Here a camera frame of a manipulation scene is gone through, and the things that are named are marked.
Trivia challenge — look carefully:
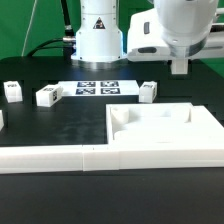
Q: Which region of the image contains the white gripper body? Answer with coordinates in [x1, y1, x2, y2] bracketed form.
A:
[127, 8, 224, 61]

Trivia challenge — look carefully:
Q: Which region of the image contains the white square tabletop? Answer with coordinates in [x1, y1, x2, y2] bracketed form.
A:
[106, 103, 224, 145]

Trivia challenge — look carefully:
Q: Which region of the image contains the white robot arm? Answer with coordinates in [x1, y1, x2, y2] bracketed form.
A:
[71, 0, 224, 74]

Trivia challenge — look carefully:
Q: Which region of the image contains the marker sheet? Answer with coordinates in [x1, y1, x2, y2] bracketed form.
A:
[58, 80, 139, 97]

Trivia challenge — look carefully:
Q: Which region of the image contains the white U-shaped fence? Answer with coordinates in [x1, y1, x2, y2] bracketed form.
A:
[0, 105, 224, 175]

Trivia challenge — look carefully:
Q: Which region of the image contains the black cable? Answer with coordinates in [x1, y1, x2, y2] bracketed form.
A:
[25, 0, 78, 57]

